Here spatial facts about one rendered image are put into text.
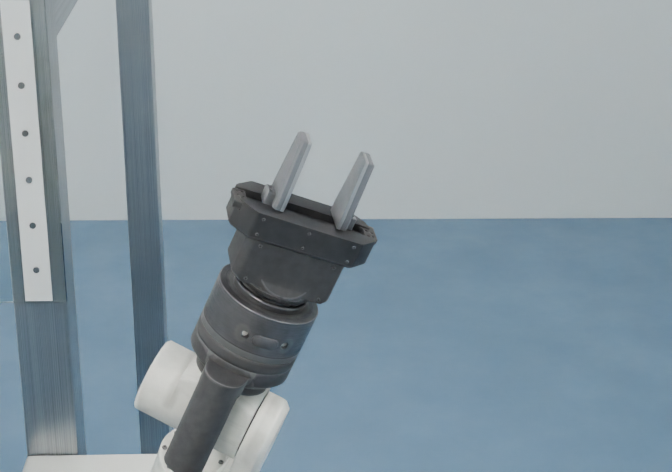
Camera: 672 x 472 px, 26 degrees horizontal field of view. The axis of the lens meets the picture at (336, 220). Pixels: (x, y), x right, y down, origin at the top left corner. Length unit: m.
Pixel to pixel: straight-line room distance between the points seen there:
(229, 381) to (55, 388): 0.55
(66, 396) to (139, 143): 1.10
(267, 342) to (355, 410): 2.89
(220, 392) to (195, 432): 0.04
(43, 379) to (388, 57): 3.61
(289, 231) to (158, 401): 0.20
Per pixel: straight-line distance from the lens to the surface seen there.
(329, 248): 1.16
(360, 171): 1.15
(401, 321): 4.57
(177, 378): 1.23
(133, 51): 2.69
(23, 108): 1.57
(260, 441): 1.23
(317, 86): 5.20
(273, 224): 1.14
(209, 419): 1.19
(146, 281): 2.84
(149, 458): 1.72
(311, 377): 4.23
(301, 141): 1.13
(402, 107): 5.24
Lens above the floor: 1.96
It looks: 21 degrees down
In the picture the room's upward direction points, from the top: straight up
